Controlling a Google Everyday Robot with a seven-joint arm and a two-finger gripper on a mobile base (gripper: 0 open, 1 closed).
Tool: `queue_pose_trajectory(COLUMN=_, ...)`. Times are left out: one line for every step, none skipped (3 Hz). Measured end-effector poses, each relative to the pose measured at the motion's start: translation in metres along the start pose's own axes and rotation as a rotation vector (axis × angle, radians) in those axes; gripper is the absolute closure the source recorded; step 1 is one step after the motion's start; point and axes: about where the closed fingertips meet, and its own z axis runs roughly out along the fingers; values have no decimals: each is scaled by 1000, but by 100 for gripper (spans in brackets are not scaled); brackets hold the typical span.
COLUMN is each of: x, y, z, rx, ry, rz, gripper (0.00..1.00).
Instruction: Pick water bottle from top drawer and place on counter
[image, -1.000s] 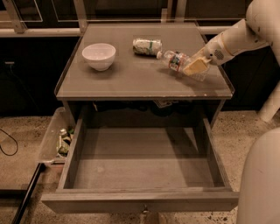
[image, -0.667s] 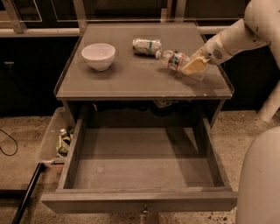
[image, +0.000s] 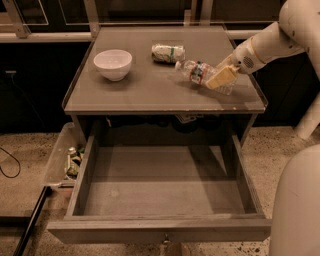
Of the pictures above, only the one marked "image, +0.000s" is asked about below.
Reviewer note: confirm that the small bottle in bin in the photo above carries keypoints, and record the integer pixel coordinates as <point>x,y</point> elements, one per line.
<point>73,162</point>

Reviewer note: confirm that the metal railing frame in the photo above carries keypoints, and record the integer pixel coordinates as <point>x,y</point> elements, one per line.
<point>65,21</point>

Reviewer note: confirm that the grey wooden cabinet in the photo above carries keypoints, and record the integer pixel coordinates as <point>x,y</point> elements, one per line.
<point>152,88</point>

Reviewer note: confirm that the open grey top drawer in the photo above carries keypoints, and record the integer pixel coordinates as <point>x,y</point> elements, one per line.
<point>160,194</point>

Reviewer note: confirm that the clear plastic storage bin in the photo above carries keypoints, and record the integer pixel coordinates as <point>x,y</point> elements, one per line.
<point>55,171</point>

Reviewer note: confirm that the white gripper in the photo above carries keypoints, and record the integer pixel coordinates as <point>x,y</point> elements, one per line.
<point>244,60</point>

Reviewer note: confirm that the white ceramic bowl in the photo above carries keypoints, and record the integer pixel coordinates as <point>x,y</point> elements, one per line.
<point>113,64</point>

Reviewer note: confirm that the clear plastic water bottle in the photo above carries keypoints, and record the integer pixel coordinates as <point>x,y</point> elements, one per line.
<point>198,73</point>

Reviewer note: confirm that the black floor bar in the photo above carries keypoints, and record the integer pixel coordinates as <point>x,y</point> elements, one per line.
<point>25,224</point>

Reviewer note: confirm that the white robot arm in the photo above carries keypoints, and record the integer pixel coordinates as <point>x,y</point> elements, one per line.
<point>295,229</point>

